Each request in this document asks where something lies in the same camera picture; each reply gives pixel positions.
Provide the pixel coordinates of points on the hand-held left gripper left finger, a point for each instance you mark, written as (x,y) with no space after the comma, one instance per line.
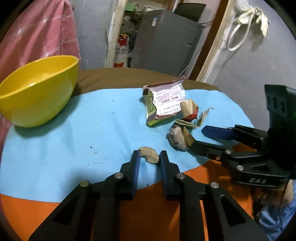
(136,171)

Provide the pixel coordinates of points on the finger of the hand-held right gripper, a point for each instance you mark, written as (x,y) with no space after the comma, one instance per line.
(203,149)
(215,132)

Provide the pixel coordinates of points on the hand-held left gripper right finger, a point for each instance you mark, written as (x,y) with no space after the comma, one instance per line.
(164,171)

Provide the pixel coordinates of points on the grey wrapper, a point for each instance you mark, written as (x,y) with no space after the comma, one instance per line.
(177,136)

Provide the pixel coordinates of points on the red carton piece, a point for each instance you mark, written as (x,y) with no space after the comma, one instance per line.
(190,113)

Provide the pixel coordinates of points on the green and white packet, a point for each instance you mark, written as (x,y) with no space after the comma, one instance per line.
(165,99)

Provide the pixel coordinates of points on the yellow plastic bowl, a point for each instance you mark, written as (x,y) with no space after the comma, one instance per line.
(39,99)

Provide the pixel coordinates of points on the person's right forearm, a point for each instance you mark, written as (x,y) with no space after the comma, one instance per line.
(290,194)

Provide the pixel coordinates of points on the striped blanket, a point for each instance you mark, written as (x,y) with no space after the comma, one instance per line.
(104,125)

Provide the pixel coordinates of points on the red and white bag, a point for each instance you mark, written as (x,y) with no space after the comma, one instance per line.
(121,51)

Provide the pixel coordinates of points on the white rubber gloves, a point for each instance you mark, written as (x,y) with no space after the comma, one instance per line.
(256,16)

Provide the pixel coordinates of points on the black monitor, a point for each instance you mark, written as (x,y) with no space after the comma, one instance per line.
(189,11)

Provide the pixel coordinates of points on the pile of plastic bags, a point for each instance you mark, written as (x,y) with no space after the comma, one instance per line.
(131,30)

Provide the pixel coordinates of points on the pink checked cloth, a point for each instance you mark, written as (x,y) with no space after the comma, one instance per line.
(39,30)

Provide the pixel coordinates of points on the wooden door frame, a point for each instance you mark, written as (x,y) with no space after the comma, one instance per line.
(215,39)

